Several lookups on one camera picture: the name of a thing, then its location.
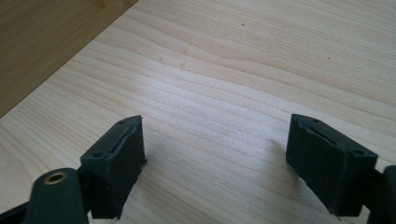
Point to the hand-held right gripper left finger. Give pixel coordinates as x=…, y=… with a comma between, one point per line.
x=120, y=161

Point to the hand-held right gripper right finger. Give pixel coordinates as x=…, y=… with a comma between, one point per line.
x=323, y=165

